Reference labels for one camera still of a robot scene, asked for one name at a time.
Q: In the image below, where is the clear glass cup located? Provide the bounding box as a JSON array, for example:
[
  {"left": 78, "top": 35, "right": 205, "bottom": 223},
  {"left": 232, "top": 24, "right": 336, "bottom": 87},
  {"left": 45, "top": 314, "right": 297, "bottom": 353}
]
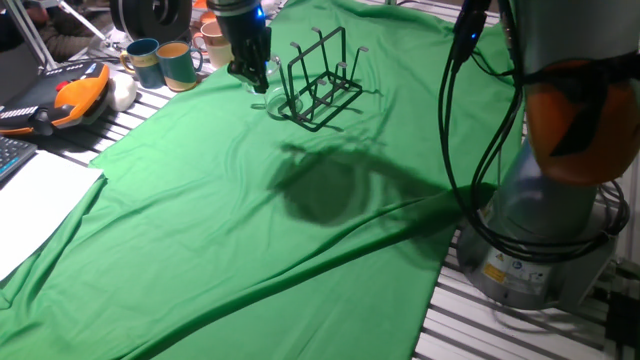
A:
[{"left": 243, "top": 53, "right": 305, "bottom": 120}]

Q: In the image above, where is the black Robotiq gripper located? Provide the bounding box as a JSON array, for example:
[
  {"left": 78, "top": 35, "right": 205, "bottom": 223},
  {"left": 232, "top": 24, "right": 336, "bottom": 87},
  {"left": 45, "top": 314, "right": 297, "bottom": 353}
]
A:
[{"left": 218, "top": 3, "right": 274, "bottom": 96}]

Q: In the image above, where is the white rounded lump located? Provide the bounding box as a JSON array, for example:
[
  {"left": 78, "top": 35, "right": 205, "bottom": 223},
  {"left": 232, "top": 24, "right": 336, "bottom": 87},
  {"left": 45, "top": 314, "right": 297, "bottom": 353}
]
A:
[{"left": 106, "top": 72, "right": 139, "bottom": 113}]

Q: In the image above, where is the white paper sheet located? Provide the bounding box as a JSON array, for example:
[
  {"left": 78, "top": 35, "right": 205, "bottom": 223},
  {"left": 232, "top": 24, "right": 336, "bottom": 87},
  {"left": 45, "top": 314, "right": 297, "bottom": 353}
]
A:
[{"left": 0, "top": 149, "right": 105, "bottom": 283}]

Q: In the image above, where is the beige orange mug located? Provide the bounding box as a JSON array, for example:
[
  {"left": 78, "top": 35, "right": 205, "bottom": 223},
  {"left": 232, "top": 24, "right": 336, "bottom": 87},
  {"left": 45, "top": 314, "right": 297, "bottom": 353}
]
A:
[{"left": 192, "top": 19, "right": 235, "bottom": 70}]

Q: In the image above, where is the teal tan-banded mug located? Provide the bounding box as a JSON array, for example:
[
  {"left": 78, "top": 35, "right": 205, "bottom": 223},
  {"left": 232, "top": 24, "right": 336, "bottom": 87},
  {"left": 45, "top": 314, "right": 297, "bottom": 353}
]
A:
[{"left": 156, "top": 40, "right": 205, "bottom": 94}]

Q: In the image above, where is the black computer keyboard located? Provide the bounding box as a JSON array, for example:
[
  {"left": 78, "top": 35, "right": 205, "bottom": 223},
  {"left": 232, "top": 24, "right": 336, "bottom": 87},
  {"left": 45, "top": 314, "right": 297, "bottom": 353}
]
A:
[{"left": 0, "top": 135, "right": 39, "bottom": 183}]

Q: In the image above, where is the black wire cup rack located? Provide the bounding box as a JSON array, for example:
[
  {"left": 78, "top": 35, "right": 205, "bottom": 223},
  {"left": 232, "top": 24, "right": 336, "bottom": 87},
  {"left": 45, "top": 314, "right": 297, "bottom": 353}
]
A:
[{"left": 277, "top": 25, "right": 370, "bottom": 133}]

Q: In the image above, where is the person in dark clothing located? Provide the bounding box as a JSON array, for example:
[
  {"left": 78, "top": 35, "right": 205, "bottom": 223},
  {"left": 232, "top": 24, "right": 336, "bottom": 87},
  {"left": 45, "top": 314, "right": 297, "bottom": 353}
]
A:
[{"left": 0, "top": 0, "right": 112, "bottom": 65}]

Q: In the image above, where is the black filament spool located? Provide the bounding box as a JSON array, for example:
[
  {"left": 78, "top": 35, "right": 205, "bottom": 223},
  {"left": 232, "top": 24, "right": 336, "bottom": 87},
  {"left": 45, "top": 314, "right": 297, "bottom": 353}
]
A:
[{"left": 109, "top": 0, "right": 194, "bottom": 44}]

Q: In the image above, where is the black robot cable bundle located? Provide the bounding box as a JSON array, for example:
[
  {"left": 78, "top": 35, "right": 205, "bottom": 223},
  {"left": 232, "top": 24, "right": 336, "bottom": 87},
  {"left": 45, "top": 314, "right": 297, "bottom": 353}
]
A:
[{"left": 437, "top": 0, "right": 632, "bottom": 265}]

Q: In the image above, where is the green cloth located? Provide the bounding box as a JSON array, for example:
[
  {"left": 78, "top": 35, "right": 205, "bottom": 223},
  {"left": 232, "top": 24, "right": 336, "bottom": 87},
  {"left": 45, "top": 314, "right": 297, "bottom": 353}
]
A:
[{"left": 0, "top": 0, "right": 527, "bottom": 360}]

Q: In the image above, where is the orange black teach pendant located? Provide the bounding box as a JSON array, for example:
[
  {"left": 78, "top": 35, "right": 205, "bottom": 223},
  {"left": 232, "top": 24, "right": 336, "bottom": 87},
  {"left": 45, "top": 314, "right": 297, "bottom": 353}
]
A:
[{"left": 0, "top": 60, "right": 112, "bottom": 138}]

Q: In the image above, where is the silver tilted pole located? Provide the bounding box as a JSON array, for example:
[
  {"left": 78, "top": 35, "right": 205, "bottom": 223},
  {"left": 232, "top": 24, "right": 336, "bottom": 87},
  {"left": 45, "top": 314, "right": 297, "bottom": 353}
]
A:
[{"left": 3, "top": 0, "right": 59, "bottom": 71}]

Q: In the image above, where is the dark blue tan-banded mug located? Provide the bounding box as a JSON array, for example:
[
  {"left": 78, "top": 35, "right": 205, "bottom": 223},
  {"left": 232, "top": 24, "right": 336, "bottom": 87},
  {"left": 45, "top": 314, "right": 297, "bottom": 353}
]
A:
[{"left": 119, "top": 37, "right": 167, "bottom": 90}]

